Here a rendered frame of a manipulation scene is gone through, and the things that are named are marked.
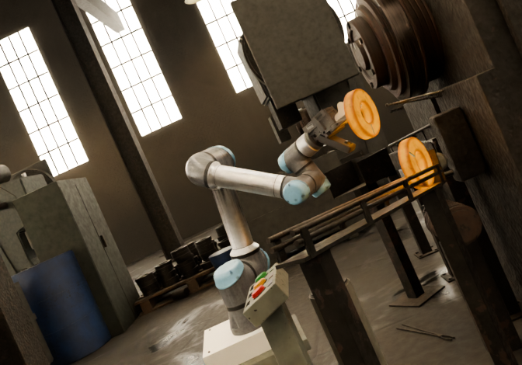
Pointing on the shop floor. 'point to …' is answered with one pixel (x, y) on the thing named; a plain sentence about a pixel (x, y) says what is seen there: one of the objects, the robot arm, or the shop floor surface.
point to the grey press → (300, 59)
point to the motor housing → (469, 224)
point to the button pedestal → (277, 319)
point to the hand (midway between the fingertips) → (359, 108)
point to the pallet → (180, 272)
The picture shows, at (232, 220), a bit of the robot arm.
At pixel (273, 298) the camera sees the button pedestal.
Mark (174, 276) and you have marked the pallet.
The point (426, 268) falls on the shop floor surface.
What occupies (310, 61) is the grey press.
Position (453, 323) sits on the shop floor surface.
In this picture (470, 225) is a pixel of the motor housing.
